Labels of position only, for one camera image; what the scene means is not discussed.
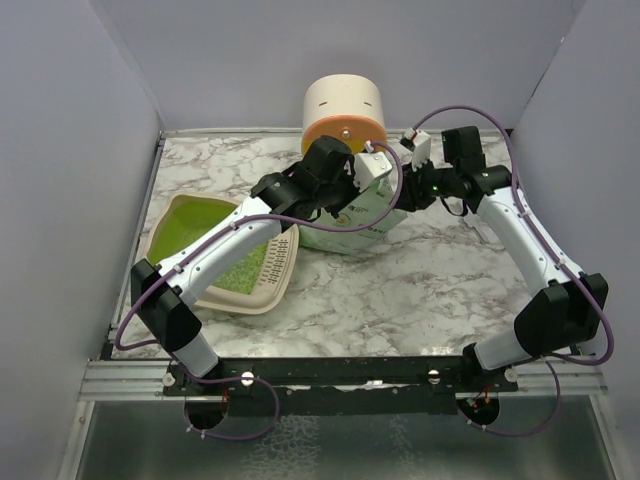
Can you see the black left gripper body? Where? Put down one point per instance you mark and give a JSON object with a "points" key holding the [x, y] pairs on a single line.
{"points": [[335, 197]]}

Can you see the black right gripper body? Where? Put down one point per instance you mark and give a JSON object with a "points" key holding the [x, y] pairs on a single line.
{"points": [[425, 184]]}

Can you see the grey plastic bag clip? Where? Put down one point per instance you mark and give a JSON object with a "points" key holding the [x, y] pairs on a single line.
{"points": [[477, 228]]}

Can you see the green cat litter pellets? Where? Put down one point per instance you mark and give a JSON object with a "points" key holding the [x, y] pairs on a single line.
{"points": [[192, 219]]}

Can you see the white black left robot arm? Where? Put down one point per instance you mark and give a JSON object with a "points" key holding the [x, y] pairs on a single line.
{"points": [[328, 177]]}

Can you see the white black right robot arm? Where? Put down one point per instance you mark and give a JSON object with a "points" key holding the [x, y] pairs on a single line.
{"points": [[565, 301]]}

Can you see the beige green litter box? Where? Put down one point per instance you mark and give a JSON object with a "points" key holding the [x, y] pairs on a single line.
{"points": [[274, 276]]}

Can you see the cream round drawer cabinet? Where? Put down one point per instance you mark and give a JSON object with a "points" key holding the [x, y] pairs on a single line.
{"points": [[343, 106]]}

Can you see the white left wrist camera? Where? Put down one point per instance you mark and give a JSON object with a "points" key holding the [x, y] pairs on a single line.
{"points": [[369, 166]]}

